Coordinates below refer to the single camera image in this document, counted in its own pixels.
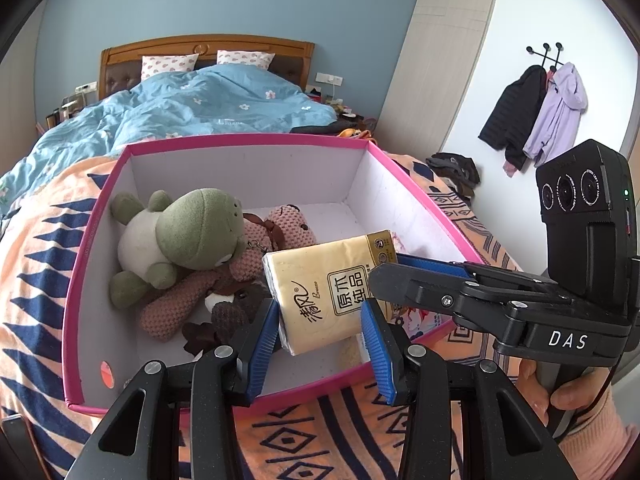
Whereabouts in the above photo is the pink cardboard box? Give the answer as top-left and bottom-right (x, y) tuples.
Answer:
(62, 135), (493, 416)

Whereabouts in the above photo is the black wall coat hook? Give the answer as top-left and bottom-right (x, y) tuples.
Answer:
(525, 42), (566, 73)

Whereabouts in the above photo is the brown plush bear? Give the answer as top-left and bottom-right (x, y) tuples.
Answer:
(181, 280), (273, 358)

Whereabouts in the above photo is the white tissue packet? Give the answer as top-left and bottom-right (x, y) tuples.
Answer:
(390, 305), (446, 341)

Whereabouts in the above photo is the person's right hand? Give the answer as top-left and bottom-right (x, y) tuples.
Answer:
(515, 359), (615, 441)

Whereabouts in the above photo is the pink knitted plush toy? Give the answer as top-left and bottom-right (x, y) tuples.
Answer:
(139, 203), (318, 343)

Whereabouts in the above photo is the blue floral duvet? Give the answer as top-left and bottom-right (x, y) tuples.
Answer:
(0, 64), (338, 206)

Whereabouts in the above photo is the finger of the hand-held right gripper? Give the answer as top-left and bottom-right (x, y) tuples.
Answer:
(369, 262), (506, 321)
(395, 253), (551, 288)

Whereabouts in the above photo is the orange navy patterned blanket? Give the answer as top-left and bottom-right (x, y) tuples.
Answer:
(0, 152), (523, 480)

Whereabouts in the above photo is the person's right forearm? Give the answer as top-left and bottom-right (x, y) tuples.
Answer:
(555, 390), (640, 480)

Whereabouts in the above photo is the beige wardrobe by coat hook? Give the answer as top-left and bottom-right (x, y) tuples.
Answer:
(380, 0), (502, 158)

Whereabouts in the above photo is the dark clothes pile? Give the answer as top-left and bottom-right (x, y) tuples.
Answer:
(426, 151), (481, 198)

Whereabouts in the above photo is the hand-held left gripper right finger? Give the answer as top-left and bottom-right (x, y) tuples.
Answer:
(360, 298), (563, 480)

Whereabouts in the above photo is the green plush frog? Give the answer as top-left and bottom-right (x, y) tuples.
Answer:
(109, 188), (246, 310)

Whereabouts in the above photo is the yellow tissue pack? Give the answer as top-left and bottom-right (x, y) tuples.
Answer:
(261, 229), (401, 357)

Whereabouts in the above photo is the white pink-dotted pillow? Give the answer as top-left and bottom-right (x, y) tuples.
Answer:
(216, 50), (276, 72)
(141, 54), (201, 82)

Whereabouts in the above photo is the black jacket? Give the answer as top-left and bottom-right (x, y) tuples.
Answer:
(478, 65), (548, 171)

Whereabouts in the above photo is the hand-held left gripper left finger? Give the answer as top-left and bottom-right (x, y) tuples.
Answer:
(62, 298), (281, 480)

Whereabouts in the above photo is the smartphone with orange case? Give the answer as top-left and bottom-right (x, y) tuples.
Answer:
(0, 412), (38, 480)

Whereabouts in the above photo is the lilac hooded jacket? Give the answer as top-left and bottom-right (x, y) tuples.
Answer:
(522, 61), (588, 168)

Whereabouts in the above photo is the wooden bed headboard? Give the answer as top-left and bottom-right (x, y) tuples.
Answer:
(98, 35), (316, 102)

